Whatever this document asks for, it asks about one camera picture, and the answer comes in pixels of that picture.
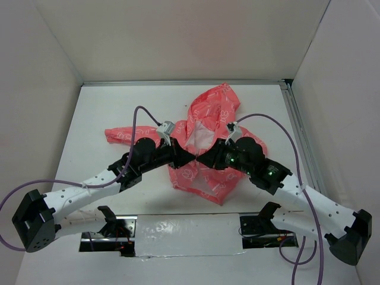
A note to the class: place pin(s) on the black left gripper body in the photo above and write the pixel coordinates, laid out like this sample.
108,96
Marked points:
164,154

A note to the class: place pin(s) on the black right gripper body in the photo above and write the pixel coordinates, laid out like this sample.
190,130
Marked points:
227,155

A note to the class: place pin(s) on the pink hooded jacket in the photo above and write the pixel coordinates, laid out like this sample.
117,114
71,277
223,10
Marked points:
207,119

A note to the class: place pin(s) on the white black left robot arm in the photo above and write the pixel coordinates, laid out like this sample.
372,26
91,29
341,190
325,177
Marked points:
42,218

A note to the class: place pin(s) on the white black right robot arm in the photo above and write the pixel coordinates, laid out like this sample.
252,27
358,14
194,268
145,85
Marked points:
297,208

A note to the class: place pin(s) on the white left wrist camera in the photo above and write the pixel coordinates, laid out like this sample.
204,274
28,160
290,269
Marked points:
164,131

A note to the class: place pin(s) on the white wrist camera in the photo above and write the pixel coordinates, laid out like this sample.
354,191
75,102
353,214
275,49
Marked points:
164,131
234,131

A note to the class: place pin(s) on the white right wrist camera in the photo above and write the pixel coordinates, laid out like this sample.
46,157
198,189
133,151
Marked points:
234,131

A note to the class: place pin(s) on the silver base rail with tape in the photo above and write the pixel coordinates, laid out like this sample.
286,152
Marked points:
189,235

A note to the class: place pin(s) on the aluminium frame rail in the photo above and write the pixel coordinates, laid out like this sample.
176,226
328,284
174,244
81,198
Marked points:
104,105

